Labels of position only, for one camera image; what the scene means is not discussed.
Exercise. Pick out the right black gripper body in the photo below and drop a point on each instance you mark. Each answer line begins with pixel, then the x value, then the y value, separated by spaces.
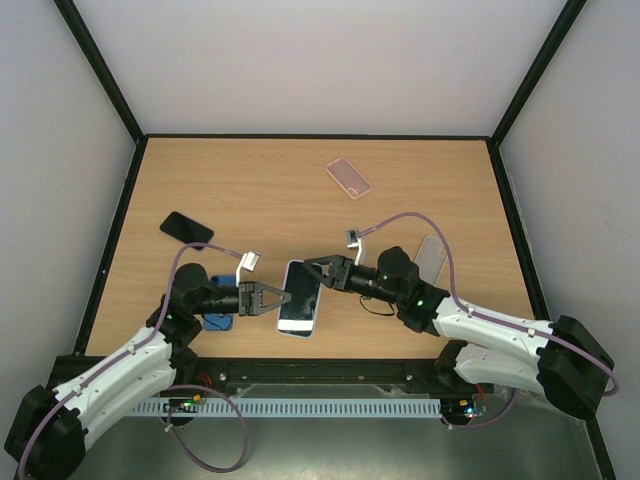
pixel 340 273

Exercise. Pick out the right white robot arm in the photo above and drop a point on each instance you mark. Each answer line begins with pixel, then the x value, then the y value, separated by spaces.
pixel 560 360

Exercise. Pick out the lavender phone case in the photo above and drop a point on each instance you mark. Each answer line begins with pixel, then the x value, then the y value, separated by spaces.
pixel 282 327

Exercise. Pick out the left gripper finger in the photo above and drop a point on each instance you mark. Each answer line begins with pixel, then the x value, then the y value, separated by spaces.
pixel 259 308
pixel 266 295

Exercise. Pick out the blue phone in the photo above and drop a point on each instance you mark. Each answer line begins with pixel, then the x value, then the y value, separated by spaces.
pixel 219 322

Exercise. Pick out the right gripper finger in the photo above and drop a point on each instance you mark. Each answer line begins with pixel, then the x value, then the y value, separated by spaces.
pixel 325 279
pixel 325 264

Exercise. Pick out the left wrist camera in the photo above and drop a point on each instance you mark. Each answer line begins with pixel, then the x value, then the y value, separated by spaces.
pixel 247 262

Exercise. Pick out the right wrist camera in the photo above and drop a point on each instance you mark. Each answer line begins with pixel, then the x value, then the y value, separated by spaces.
pixel 355 241

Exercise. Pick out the black phone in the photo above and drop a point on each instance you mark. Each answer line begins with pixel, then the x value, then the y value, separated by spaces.
pixel 186 230

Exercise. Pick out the light blue cable duct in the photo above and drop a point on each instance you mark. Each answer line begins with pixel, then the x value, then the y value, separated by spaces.
pixel 293 408

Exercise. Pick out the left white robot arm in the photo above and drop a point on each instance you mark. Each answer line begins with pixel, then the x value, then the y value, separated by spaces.
pixel 54 428

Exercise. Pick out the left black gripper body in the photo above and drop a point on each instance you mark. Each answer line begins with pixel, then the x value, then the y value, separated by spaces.
pixel 241 306

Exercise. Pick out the pink phone case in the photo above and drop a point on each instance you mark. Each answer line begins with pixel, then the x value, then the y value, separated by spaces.
pixel 348 178

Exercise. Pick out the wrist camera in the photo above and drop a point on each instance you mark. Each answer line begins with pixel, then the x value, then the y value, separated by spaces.
pixel 247 262
pixel 355 241

